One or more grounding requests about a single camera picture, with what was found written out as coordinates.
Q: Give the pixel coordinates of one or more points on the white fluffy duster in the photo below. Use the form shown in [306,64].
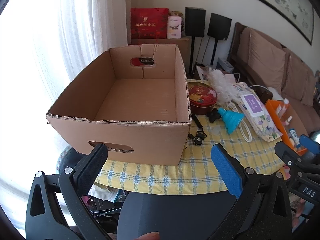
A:
[222,85]

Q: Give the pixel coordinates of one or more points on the framed ink painting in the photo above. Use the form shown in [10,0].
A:
[280,2]

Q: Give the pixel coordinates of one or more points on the person's left hand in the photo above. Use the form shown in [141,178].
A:
[150,236]

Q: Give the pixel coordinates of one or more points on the black speaker stand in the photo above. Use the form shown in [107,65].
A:
[213,52]
[192,55]

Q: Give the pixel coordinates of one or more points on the floral wet wipes pack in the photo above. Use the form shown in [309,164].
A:
[252,105]

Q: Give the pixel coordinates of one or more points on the orange cardboard box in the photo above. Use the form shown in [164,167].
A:
[272,110]

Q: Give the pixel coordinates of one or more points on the black speaker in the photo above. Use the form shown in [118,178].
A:
[195,21]
[219,27]

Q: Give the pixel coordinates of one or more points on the pink tissue pack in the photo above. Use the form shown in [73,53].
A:
[174,27]

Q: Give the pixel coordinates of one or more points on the small white bottle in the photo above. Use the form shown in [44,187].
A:
[288,120]

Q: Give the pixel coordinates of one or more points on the brown sofa cushion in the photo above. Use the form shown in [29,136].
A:
[298,77]
[268,60]

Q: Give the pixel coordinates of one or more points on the yellow checked tablecloth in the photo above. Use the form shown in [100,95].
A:
[200,170]

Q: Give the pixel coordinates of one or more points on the red gift bag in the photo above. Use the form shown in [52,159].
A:
[150,25]

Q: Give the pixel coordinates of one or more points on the red gift box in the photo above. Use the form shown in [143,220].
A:
[136,62]

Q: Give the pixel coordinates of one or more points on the white curtain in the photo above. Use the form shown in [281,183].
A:
[75,30]

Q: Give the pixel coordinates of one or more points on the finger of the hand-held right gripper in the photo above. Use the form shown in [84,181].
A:
[308,142]
[287,152]

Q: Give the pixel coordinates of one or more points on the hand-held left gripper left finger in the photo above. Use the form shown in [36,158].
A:
[92,170]

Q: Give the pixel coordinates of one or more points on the brown cardboard box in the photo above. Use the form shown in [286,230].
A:
[185,52]
[120,140]

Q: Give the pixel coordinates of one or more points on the gold wrapped package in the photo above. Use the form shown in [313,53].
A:
[176,13]

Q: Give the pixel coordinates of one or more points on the white rounded appliance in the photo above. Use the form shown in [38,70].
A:
[275,93]

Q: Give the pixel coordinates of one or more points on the small open box of clutter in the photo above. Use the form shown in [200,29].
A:
[201,72]

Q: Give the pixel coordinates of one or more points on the brown sofa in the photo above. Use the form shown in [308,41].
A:
[242,45]

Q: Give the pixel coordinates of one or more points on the small blue white box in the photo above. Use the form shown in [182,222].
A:
[293,138]

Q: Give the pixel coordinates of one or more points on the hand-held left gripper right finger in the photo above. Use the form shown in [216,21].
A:
[226,170]

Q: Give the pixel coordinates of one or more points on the clear plastic bottle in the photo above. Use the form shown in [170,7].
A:
[283,106]

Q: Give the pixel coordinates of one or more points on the closed brown cardboard box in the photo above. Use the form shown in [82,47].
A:
[185,52]

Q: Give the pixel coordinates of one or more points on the red round tin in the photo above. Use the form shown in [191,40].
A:
[200,95]

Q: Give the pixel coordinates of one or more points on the blue and white carton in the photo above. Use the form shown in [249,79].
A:
[225,65]

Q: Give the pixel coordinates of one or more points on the blue silicone funnel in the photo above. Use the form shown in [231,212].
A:
[230,120]

